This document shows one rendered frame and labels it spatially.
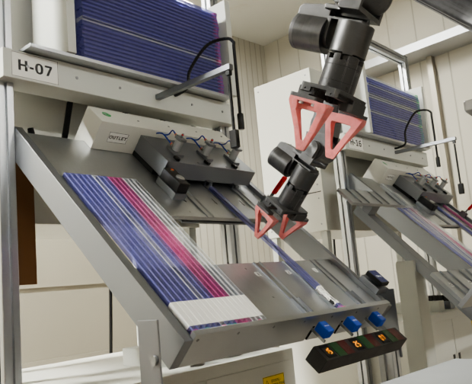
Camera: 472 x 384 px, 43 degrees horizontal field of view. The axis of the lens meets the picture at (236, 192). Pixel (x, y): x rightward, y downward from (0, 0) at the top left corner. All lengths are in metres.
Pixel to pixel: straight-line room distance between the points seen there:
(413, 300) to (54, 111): 1.13
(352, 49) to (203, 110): 0.97
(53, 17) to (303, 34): 0.81
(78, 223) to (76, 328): 2.69
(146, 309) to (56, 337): 2.78
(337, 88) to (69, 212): 0.61
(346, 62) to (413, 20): 3.89
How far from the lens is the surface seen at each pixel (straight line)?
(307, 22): 0.96
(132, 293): 1.07
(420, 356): 1.82
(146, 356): 0.98
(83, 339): 3.89
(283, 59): 5.48
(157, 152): 1.53
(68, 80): 1.53
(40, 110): 1.66
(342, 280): 1.53
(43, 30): 1.63
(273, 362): 1.65
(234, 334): 1.06
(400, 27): 4.83
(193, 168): 1.56
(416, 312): 1.80
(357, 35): 0.91
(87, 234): 1.18
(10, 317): 1.40
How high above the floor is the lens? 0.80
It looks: 9 degrees up
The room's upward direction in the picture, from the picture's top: 5 degrees counter-clockwise
